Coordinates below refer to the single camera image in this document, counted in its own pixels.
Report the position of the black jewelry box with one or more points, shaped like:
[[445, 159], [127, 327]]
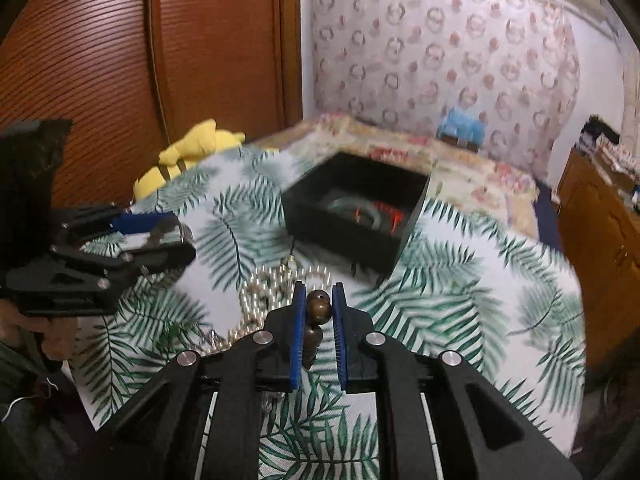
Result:
[[345, 255]]

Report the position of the circle pattern curtain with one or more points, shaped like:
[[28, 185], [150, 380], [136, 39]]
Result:
[[425, 60]]

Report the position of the person's left hand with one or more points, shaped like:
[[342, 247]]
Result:
[[56, 336]]

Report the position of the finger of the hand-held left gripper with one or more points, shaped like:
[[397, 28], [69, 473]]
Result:
[[160, 256], [135, 222]]

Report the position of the floral bedspread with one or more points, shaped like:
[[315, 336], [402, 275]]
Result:
[[475, 180]]

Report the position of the row of toiletry bottles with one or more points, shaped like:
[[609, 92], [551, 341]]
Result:
[[625, 160]]

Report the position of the navy bed sheet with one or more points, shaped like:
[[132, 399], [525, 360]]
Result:
[[547, 220]]

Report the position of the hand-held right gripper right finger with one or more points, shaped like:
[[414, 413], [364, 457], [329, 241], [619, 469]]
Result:
[[341, 335]]

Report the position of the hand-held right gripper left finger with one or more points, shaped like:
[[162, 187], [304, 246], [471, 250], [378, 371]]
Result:
[[299, 335]]

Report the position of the yellow plush toy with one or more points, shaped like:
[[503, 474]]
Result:
[[200, 142]]

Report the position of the grey and orange jewelry piece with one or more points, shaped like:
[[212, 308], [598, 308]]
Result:
[[365, 212]]

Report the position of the person's dark clothing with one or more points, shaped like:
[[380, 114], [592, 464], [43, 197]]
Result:
[[30, 420]]

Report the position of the long wooden cabinet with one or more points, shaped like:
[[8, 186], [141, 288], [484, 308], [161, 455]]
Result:
[[595, 240]]

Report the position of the blue plastic bag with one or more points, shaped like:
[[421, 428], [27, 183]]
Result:
[[462, 125]]

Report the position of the stack of dark clothes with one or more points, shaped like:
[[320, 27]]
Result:
[[597, 132]]

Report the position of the green leaf print cloth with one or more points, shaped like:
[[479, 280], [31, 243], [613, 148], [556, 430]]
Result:
[[450, 285]]

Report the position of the wooden louvered wardrobe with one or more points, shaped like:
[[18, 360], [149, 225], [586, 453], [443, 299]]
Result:
[[100, 60]]

